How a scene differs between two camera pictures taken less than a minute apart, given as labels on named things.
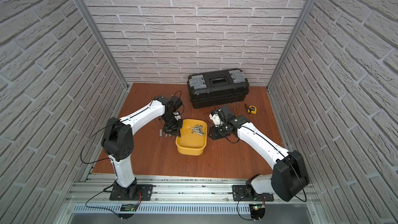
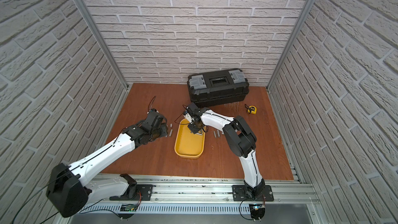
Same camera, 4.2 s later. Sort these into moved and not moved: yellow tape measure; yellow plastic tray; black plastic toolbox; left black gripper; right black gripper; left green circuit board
Moved: left black gripper; right black gripper
Not moved: yellow plastic tray; yellow tape measure; left green circuit board; black plastic toolbox
